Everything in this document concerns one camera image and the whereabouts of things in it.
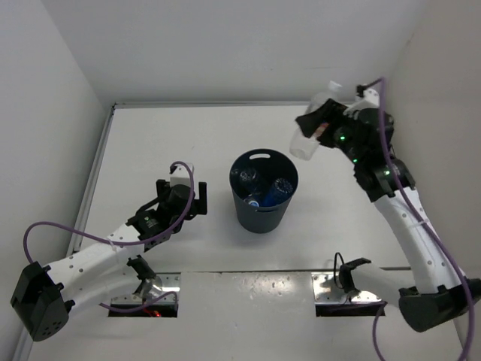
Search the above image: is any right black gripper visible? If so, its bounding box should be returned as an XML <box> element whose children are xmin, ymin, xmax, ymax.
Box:
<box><xmin>295</xmin><ymin>99</ymin><xmax>362</xmax><ymax>165</ymax></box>

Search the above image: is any orange label clear bottle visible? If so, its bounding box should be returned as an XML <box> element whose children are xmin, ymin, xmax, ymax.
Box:
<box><xmin>289</xmin><ymin>80</ymin><xmax>342</xmax><ymax>161</ymax></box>

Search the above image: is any clear bottle white cap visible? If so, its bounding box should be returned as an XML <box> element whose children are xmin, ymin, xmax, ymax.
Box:
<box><xmin>231</xmin><ymin>167</ymin><xmax>268</xmax><ymax>199</ymax></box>

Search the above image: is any blue cap clear bottle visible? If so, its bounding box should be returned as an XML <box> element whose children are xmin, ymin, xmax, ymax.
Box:
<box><xmin>263</xmin><ymin>178</ymin><xmax>294</xmax><ymax>207</ymax></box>

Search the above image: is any blue label Pocari bottle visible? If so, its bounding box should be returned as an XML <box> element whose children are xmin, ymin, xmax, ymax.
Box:
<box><xmin>244</xmin><ymin>193</ymin><xmax>266</xmax><ymax>207</ymax></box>

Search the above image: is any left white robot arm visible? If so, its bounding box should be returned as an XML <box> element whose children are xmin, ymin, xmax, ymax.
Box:
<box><xmin>11</xmin><ymin>180</ymin><xmax>207</xmax><ymax>342</ymax></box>

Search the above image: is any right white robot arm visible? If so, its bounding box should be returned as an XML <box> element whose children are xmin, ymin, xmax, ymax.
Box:
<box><xmin>295</xmin><ymin>99</ymin><xmax>480</xmax><ymax>332</ymax></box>

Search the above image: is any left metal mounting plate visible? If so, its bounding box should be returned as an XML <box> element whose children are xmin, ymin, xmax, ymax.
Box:
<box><xmin>110</xmin><ymin>273</ymin><xmax>181</xmax><ymax>307</ymax></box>

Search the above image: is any metal mounting plate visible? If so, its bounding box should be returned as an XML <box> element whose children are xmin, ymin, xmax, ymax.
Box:
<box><xmin>110</xmin><ymin>273</ymin><xmax>181</xmax><ymax>307</ymax></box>
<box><xmin>311</xmin><ymin>272</ymin><xmax>382</xmax><ymax>305</ymax></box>

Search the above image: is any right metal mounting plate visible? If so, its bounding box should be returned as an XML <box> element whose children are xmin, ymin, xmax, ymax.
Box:
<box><xmin>311</xmin><ymin>272</ymin><xmax>382</xmax><ymax>305</ymax></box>

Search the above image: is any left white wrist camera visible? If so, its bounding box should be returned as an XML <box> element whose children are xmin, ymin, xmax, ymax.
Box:
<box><xmin>169</xmin><ymin>162</ymin><xmax>195</xmax><ymax>187</ymax></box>

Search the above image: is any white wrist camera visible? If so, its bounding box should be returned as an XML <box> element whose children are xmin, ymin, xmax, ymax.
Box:
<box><xmin>169</xmin><ymin>162</ymin><xmax>195</xmax><ymax>187</ymax></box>
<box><xmin>343</xmin><ymin>83</ymin><xmax>380</xmax><ymax>115</ymax></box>

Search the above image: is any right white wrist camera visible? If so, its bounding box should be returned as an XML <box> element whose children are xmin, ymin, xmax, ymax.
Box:
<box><xmin>343</xmin><ymin>83</ymin><xmax>380</xmax><ymax>115</ymax></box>

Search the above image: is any left aluminium frame rail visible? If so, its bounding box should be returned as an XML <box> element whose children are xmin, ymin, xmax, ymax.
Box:
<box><xmin>12</xmin><ymin>104</ymin><xmax>116</xmax><ymax>361</ymax></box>

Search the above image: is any aluminium frame rail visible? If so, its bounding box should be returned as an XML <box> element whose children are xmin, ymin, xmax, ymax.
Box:
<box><xmin>374</xmin><ymin>100</ymin><xmax>475</xmax><ymax>360</ymax></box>
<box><xmin>12</xmin><ymin>104</ymin><xmax>116</xmax><ymax>361</ymax></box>

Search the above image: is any right aluminium frame rail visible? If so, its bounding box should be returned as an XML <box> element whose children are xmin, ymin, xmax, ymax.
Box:
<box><xmin>374</xmin><ymin>100</ymin><xmax>475</xmax><ymax>360</ymax></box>

